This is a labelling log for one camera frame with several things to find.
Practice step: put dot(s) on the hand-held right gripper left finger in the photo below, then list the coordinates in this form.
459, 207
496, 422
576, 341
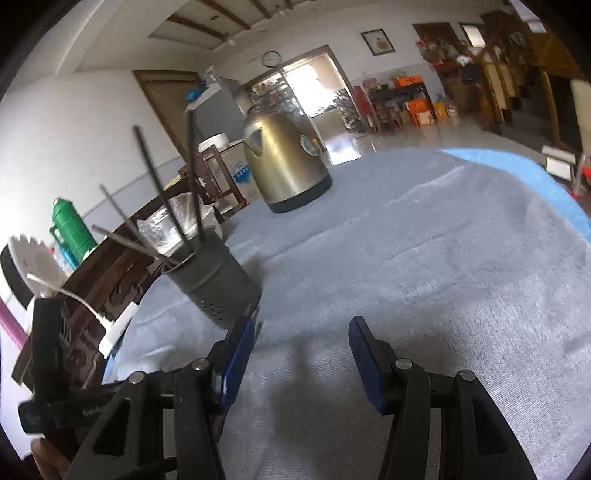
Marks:
238, 360

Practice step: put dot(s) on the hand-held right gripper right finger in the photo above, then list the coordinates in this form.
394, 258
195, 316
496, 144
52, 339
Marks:
364, 364

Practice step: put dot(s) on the dark grey utensil holder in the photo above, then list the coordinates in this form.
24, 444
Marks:
217, 286

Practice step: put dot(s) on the bundle of dark chopsticks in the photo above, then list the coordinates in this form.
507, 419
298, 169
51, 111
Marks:
196, 184

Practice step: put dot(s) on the person's left hand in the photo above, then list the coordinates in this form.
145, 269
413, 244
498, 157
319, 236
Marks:
46, 461

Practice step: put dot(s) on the white space heater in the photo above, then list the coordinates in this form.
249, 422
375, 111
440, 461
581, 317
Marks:
32, 263

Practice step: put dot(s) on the dark wooden side table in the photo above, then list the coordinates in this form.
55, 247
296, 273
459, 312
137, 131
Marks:
115, 277

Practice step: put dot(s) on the grey tablecloth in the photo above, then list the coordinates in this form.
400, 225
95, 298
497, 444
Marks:
392, 254

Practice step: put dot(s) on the green thermos flask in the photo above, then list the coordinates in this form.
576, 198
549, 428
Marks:
71, 230

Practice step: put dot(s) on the clear plastic bag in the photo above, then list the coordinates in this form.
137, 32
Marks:
159, 226

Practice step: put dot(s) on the dark wooden chair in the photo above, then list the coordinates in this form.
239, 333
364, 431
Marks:
217, 180

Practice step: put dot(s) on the white storage box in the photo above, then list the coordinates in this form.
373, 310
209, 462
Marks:
240, 175

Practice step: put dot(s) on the gold electric kettle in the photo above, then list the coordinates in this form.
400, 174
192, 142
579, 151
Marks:
286, 161

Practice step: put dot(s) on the grey refrigerator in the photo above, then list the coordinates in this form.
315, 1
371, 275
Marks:
217, 110

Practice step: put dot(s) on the blue table cover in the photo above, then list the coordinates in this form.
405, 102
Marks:
531, 170

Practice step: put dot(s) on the brown wooden door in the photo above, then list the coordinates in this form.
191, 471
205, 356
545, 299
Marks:
161, 106

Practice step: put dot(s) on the blue plastic bag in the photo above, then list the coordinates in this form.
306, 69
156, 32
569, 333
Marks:
196, 93

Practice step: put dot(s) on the dark wooden dining table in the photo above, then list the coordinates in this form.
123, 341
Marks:
401, 94

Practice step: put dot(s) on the orange gift box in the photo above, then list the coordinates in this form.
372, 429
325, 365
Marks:
408, 81

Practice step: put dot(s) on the wooden staircase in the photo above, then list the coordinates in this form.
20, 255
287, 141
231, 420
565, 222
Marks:
545, 60

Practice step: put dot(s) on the round wall clock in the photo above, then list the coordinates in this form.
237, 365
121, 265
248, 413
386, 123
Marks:
271, 58

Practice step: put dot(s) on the framed wall picture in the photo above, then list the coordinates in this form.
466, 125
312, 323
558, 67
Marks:
377, 42

